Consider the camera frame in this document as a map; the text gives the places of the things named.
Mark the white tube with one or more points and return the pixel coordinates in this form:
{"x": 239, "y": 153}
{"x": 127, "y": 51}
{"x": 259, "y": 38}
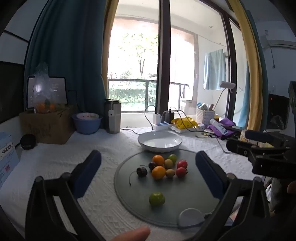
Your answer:
{"x": 218, "y": 127}

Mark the person's right hand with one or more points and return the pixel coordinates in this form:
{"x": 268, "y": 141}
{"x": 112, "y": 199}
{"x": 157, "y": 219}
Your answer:
{"x": 291, "y": 187}

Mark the white flat box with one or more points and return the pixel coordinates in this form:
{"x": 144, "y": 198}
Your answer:
{"x": 192, "y": 130}

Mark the orange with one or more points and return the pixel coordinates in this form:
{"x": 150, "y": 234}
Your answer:
{"x": 158, "y": 172}
{"x": 158, "y": 160}

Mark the pale strainer bowl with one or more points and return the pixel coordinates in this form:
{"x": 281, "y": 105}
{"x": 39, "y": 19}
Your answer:
{"x": 87, "y": 115}

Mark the black tablet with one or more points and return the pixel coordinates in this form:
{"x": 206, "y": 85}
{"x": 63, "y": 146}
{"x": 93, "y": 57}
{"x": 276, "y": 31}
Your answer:
{"x": 59, "y": 90}

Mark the white power strip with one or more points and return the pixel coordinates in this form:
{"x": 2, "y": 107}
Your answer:
{"x": 161, "y": 126}

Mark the black monitor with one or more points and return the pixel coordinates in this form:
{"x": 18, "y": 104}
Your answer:
{"x": 277, "y": 111}

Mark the cardboard box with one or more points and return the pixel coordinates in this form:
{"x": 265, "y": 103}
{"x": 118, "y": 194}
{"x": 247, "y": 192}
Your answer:
{"x": 48, "y": 129}

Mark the clear plastic bag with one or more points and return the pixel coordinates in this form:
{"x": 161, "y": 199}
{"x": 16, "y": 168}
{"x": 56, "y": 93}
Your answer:
{"x": 41, "y": 90}

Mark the white plate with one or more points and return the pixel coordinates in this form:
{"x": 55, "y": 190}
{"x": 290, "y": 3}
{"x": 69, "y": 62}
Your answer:
{"x": 159, "y": 141}

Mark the black charger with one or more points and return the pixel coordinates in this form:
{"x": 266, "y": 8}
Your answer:
{"x": 170, "y": 117}

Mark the green plum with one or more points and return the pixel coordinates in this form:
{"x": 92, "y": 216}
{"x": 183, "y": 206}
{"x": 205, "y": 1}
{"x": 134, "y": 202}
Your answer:
{"x": 172, "y": 158}
{"x": 157, "y": 198}

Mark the person's left hand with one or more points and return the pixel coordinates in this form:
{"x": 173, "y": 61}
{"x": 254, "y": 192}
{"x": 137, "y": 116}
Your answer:
{"x": 131, "y": 235}

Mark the white textured tablecloth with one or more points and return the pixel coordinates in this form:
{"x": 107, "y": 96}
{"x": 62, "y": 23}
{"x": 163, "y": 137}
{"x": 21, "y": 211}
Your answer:
{"x": 57, "y": 157}

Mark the brown longan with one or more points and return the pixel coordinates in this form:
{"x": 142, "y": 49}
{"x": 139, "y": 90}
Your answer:
{"x": 170, "y": 173}
{"x": 168, "y": 163}

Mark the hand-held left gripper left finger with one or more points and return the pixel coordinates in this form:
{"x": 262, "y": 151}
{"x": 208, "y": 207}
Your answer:
{"x": 89, "y": 171}

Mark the small round metal disc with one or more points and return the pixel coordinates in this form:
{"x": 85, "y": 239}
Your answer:
{"x": 201, "y": 135}

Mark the balcony railing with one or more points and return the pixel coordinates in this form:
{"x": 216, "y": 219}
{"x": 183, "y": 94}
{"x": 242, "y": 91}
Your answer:
{"x": 129, "y": 92}

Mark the white air conditioner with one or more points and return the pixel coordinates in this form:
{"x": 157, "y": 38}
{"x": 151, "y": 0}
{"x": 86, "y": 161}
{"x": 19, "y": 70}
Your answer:
{"x": 279, "y": 42}

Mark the light blue towel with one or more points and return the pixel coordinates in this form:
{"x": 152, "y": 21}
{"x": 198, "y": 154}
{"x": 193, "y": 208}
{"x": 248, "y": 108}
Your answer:
{"x": 215, "y": 69}

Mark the yellow print paper cup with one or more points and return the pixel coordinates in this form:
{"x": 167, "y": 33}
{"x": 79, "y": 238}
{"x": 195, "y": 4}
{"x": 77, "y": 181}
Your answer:
{"x": 243, "y": 137}

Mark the grey round tray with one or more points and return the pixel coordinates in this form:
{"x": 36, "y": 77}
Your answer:
{"x": 185, "y": 197}

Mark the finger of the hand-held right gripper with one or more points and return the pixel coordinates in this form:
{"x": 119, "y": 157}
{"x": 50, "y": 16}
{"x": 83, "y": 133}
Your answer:
{"x": 259, "y": 136}
{"x": 240, "y": 148}

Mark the white desk lamp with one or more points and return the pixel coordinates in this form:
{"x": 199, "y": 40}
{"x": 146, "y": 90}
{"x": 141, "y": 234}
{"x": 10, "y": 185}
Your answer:
{"x": 227, "y": 85}

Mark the dark cherry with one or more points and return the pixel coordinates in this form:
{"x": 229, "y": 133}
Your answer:
{"x": 152, "y": 166}
{"x": 141, "y": 172}

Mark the yellow curtain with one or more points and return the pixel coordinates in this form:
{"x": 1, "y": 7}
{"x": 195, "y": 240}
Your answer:
{"x": 252, "y": 69}

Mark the blue white carton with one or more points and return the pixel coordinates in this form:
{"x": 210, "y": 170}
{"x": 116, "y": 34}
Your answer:
{"x": 8, "y": 160}

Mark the steel thermos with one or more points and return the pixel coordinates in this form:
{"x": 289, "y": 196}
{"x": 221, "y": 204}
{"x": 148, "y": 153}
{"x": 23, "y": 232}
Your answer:
{"x": 112, "y": 118}

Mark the bagged tangerine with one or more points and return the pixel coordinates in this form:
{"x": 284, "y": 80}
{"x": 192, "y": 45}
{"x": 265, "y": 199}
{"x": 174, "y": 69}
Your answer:
{"x": 41, "y": 107}
{"x": 52, "y": 106}

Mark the white basket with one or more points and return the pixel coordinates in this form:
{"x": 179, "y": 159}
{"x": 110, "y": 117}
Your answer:
{"x": 205, "y": 118}

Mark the black round device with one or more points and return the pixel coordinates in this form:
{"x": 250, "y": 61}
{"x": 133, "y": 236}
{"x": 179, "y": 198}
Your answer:
{"x": 27, "y": 141}

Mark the red tomato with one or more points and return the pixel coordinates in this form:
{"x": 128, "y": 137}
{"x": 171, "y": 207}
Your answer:
{"x": 182, "y": 164}
{"x": 181, "y": 172}

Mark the yellow plastic bag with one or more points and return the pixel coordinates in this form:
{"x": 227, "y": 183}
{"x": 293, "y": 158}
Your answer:
{"x": 185, "y": 122}

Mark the teal curtain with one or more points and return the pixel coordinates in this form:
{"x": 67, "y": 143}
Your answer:
{"x": 260, "y": 46}
{"x": 69, "y": 46}

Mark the blue bowl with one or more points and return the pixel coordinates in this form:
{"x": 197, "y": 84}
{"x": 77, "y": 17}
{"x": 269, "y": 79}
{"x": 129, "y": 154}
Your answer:
{"x": 86, "y": 126}

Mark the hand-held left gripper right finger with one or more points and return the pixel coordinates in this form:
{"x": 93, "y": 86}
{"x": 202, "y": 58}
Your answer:
{"x": 208, "y": 173}

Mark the purple bag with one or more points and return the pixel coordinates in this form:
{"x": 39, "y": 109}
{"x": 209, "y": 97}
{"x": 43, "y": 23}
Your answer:
{"x": 227, "y": 122}

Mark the white charger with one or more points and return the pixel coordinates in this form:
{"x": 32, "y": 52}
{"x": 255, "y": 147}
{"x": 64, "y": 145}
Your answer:
{"x": 156, "y": 118}

